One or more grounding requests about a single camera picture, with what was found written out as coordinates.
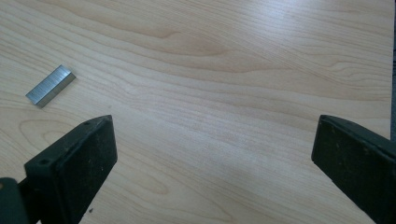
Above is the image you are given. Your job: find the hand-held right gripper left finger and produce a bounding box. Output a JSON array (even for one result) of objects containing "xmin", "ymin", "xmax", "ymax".
[{"xmin": 23, "ymin": 114, "xmax": 119, "ymax": 224}]

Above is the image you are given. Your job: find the silver staple strip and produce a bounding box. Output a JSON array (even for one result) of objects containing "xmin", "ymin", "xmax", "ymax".
[{"xmin": 24, "ymin": 64, "xmax": 77, "ymax": 109}]

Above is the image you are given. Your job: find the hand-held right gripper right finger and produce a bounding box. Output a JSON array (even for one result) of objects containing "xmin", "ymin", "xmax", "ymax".
[{"xmin": 311, "ymin": 114, "xmax": 396, "ymax": 224}]

